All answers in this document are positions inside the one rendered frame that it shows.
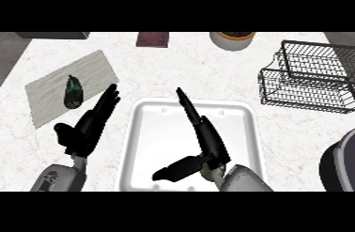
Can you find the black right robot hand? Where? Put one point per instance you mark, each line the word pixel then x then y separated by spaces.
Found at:
pixel 207 138

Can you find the dark grey appliance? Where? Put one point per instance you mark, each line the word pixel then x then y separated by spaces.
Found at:
pixel 339 163

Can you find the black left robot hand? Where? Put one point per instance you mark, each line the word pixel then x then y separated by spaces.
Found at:
pixel 87 126

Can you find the pale wooden cutting board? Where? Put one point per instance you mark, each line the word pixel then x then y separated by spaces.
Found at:
pixel 50 91

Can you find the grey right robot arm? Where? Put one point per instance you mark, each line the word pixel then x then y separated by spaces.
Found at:
pixel 238 177

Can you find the white plastic tray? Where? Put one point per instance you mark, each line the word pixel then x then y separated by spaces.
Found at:
pixel 157 142

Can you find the maroon box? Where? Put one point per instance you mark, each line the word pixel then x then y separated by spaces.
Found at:
pixel 152 39

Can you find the dark grey block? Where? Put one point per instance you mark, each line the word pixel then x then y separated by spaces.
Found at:
pixel 53 35

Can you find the white pot with orange rim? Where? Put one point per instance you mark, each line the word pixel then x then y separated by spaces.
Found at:
pixel 231 41

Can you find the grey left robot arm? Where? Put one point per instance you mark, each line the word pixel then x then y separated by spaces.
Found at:
pixel 62 176

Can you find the dark green squash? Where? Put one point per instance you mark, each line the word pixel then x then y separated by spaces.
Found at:
pixel 72 93

